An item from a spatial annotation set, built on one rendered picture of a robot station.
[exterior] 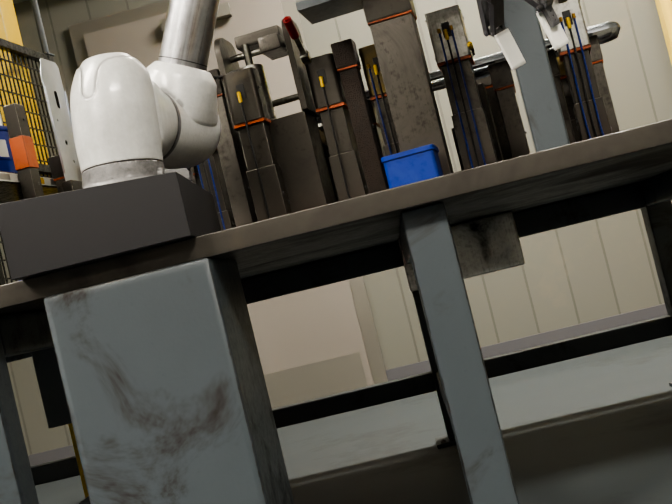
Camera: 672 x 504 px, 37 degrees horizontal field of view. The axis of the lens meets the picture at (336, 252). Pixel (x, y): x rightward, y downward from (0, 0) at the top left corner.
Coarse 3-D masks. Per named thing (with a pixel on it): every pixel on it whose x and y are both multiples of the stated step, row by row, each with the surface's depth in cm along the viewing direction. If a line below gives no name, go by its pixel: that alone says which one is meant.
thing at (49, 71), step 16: (48, 64) 272; (48, 80) 270; (48, 96) 267; (64, 96) 277; (64, 112) 274; (64, 128) 272; (64, 144) 270; (64, 160) 267; (64, 176) 265; (80, 176) 274
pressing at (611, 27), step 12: (600, 24) 231; (612, 24) 231; (600, 36) 244; (612, 36) 247; (552, 48) 244; (480, 60) 237; (492, 60) 236; (432, 72) 239; (480, 72) 254; (432, 84) 254; (444, 84) 256
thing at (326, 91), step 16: (320, 64) 230; (320, 80) 229; (336, 80) 229; (320, 96) 230; (336, 96) 229; (320, 112) 231; (336, 112) 230; (336, 128) 230; (352, 128) 235; (336, 144) 229; (352, 144) 230; (336, 160) 230; (352, 160) 229; (336, 176) 230; (352, 176) 229; (352, 192) 229; (368, 192) 233
